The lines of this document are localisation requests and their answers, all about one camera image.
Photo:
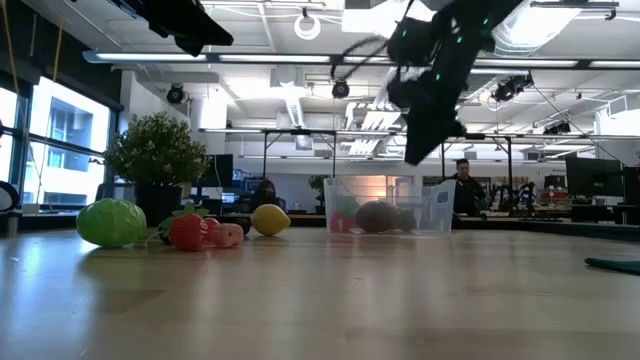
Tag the pink toy raspberry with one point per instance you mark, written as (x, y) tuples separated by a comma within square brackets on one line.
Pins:
[(228, 236)]

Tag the black background scaffold frame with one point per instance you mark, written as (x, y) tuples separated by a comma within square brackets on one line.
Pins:
[(300, 132)]

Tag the dark green cloth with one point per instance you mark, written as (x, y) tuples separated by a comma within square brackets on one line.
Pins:
[(615, 265)]

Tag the black round device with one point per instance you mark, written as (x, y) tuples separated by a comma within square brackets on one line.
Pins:
[(7, 190)]

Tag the large red toy strawberry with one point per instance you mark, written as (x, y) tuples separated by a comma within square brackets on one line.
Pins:
[(341, 222)]

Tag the person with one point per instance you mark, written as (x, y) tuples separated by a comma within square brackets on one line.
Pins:
[(467, 192), (266, 192)]

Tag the potted green plant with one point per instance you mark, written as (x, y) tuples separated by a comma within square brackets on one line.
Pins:
[(155, 155)]

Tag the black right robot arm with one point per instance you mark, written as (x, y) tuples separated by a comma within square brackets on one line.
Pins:
[(480, 15)]

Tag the clear plastic container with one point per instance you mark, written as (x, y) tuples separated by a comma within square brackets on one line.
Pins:
[(430, 225)]

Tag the silver ventilation duct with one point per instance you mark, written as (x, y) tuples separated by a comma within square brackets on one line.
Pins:
[(540, 30)]

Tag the black ceiling camera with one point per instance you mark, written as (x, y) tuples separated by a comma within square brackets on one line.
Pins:
[(557, 129), (175, 93), (340, 89), (510, 89)]

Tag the strawberry with green leaves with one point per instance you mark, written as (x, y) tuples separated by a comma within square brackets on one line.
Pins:
[(406, 221)]

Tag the long ceiling light bar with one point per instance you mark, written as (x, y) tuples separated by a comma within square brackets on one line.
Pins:
[(150, 57)]

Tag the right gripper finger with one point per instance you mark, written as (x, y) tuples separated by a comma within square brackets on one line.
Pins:
[(425, 140)]

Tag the black toy blackberry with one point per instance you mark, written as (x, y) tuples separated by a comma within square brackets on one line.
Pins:
[(244, 226)]

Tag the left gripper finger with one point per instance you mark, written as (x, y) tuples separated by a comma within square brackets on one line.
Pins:
[(215, 39), (212, 25)]

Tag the black computer monitor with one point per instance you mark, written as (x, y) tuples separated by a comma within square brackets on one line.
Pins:
[(593, 176), (220, 170)]

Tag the yellow toy lemon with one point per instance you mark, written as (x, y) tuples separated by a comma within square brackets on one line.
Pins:
[(270, 220)]

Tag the green toy cabbage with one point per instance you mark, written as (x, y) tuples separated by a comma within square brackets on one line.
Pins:
[(111, 222)]

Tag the background black robot arm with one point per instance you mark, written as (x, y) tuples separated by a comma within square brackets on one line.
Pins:
[(515, 195)]

